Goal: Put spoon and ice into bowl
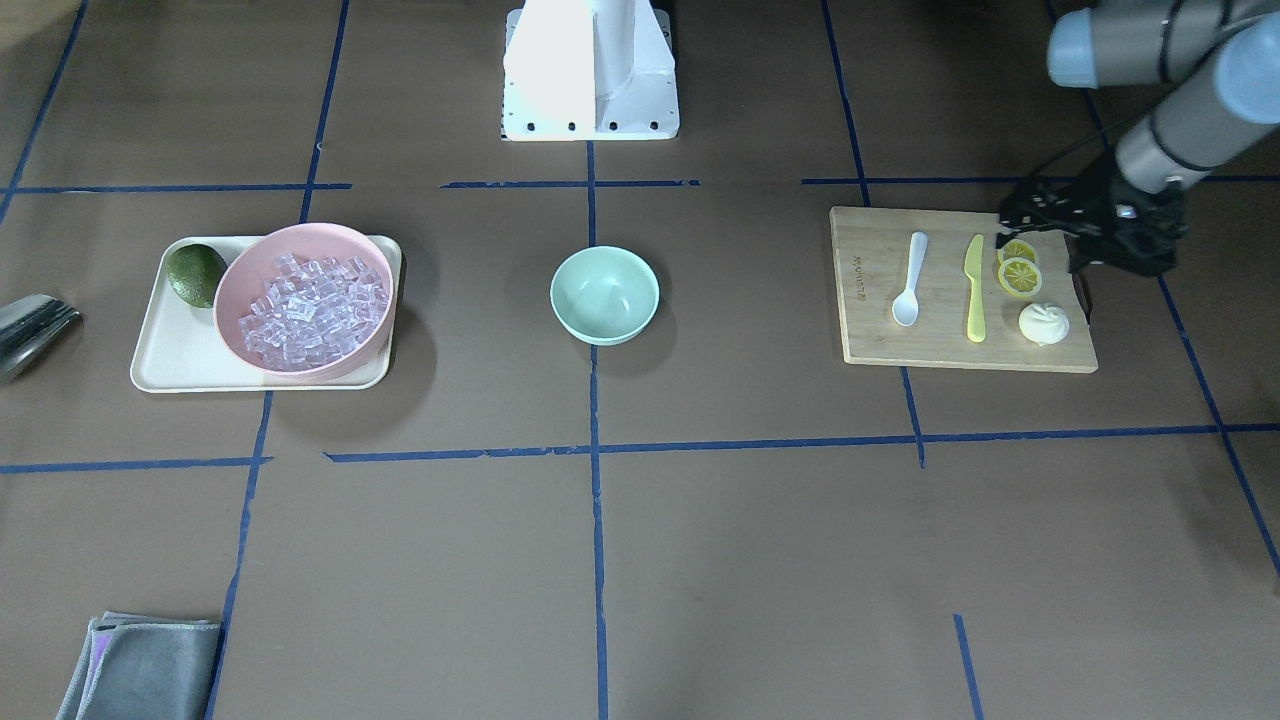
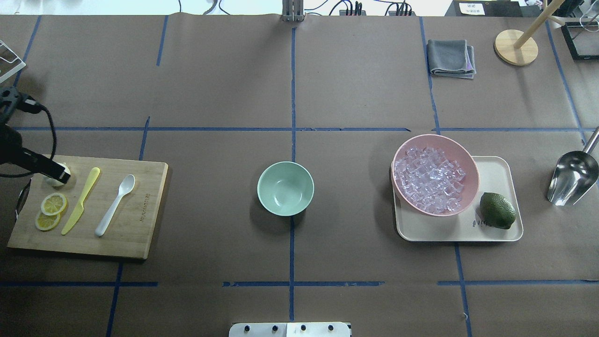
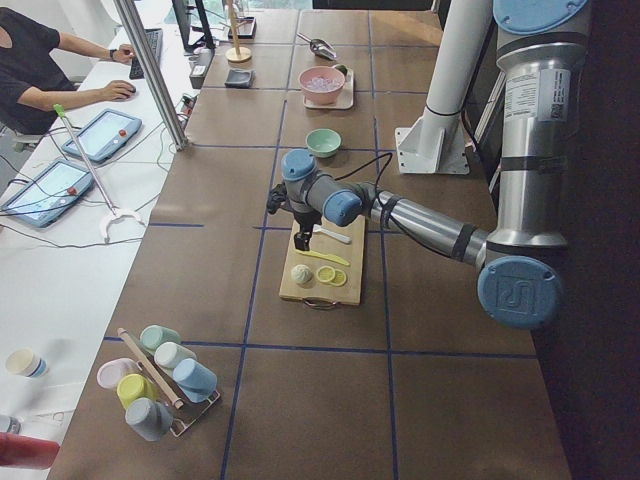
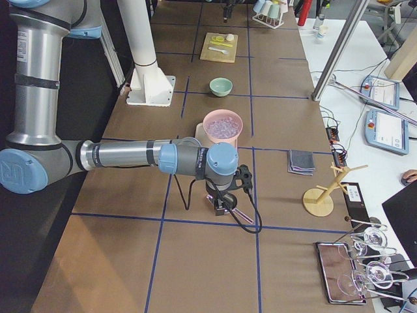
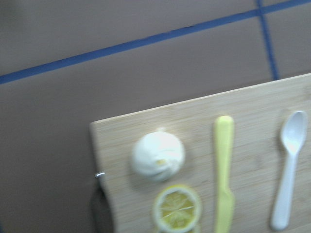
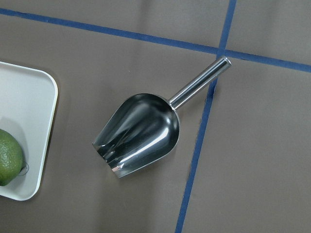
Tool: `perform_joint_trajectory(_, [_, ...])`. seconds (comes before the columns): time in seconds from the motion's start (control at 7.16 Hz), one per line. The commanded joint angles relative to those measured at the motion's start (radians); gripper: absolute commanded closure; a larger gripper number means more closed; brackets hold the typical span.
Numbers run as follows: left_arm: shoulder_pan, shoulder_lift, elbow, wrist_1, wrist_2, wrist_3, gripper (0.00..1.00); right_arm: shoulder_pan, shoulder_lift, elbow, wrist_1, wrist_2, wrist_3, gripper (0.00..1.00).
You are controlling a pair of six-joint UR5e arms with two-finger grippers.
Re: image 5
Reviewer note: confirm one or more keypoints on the white plastic spoon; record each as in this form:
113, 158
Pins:
293, 136

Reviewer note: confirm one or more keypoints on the lemon slice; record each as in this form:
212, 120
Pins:
196, 229
176, 209

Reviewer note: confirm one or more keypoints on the yellow plastic knife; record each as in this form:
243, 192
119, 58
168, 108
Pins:
223, 144

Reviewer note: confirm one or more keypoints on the bamboo cutting board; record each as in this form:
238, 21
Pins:
233, 162

